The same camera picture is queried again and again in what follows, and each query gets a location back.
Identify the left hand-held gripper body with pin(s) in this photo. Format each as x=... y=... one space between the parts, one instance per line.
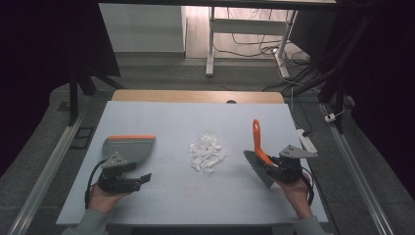
x=115 y=178

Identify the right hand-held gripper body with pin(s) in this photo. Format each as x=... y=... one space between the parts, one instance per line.
x=288 y=164

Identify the grey dustpan with orange edge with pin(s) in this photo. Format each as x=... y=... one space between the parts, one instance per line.
x=130 y=149

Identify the pile of white paper scraps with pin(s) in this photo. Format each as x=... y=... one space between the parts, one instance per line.
x=206 y=155

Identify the person's left hand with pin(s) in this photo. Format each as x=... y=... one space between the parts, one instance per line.
x=103 y=200

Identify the person's right hand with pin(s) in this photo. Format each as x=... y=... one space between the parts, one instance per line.
x=297 y=194

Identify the white power strip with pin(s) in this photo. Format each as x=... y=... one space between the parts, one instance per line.
x=306 y=141

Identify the pale tabletop board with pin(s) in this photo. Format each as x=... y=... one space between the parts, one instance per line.
x=182 y=199

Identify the small white adapter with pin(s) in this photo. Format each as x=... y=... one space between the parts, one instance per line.
x=330 y=117

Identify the black metal stand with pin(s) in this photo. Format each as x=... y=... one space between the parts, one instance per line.
x=336 y=78
x=73 y=98

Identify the wooden table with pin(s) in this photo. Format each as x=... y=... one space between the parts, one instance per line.
x=195 y=96

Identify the dark curtain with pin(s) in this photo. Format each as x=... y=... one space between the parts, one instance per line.
x=388 y=98
x=32 y=65

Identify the white partition panel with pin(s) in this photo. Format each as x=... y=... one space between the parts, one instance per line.
x=143 y=27

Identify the black floor frame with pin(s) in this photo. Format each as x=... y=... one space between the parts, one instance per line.
x=83 y=137

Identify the aluminium rail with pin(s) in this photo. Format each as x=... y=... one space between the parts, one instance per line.
x=359 y=176
x=45 y=176

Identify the white desk frame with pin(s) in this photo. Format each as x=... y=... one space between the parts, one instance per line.
x=248 y=26

